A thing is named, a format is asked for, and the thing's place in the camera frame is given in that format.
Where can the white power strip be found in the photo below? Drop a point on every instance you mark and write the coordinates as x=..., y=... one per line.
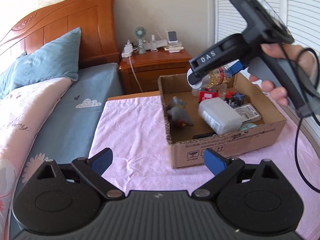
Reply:
x=128, y=50

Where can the red toy train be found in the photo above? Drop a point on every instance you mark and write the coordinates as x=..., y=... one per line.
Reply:
x=208, y=93

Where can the black oval case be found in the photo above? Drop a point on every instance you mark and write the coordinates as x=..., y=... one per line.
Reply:
x=204, y=135

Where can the blue pillow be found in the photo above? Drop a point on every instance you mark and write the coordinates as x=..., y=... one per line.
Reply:
x=58, y=58

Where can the pink table cloth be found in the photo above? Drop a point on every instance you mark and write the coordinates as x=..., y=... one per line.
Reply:
x=135, y=132

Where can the small green desk fan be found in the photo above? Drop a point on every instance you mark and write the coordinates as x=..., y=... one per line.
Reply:
x=140, y=33

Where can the white smart display device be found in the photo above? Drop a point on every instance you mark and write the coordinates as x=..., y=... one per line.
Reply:
x=173, y=46

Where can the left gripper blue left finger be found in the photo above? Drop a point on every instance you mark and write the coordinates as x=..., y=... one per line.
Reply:
x=100, y=162

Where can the white frosted plastic container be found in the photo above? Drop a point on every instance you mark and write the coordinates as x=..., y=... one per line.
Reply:
x=220, y=116

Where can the person right hand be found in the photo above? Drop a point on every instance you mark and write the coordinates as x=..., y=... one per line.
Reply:
x=258, y=70

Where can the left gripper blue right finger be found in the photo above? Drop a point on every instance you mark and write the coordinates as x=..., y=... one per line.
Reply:
x=225, y=173

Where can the wooden nightstand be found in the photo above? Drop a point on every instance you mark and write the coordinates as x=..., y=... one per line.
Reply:
x=140, y=72

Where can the pink card pack box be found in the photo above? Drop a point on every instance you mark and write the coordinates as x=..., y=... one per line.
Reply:
x=248, y=113

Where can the white louvered closet door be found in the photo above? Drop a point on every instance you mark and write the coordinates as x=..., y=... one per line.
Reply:
x=300, y=16

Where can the clear spray bottle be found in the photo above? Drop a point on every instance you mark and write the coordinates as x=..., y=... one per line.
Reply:
x=153, y=43

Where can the pink floral duvet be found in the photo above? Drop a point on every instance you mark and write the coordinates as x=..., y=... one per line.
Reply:
x=23, y=112

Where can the brown cardboard box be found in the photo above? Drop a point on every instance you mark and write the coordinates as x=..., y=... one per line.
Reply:
x=184, y=151

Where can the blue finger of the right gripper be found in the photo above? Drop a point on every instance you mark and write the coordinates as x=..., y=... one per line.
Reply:
x=236, y=67
x=192, y=78

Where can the mint green round case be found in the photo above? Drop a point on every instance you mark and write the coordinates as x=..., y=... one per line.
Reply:
x=247, y=126

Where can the wooden headboard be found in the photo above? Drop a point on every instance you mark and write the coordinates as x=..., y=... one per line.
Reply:
x=94, y=17

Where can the black fidget cube red buttons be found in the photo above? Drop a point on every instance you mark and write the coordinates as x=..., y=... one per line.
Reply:
x=234, y=99

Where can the clear plastic cup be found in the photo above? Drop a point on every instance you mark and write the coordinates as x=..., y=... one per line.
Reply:
x=198, y=92

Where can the capsule bottle silver cap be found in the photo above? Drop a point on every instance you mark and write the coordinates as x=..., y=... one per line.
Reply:
x=216, y=77

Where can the grey rhino toy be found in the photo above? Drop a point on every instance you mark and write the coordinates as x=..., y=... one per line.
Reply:
x=177, y=115

